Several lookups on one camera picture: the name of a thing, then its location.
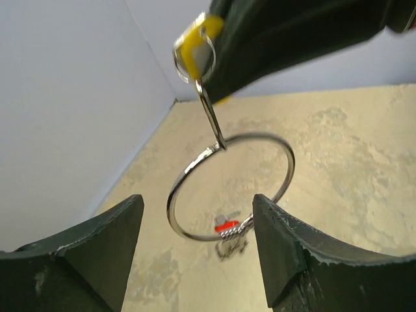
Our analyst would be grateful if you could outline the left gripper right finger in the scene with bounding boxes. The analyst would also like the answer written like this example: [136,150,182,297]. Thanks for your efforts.
[253,194,415,311]

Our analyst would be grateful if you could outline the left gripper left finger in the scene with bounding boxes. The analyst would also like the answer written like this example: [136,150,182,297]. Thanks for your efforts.
[1,194,144,311]

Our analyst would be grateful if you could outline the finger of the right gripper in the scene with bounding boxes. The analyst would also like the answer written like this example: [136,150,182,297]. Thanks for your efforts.
[203,0,415,103]

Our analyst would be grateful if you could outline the yellow key tag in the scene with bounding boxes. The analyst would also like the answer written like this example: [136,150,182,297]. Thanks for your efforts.
[172,12,224,84]

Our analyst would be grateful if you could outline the red key tag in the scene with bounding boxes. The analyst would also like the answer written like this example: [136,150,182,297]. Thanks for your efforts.
[214,220,240,233]

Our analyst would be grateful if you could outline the large metal keyring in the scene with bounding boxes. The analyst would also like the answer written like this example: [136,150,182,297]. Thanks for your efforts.
[166,132,295,242]

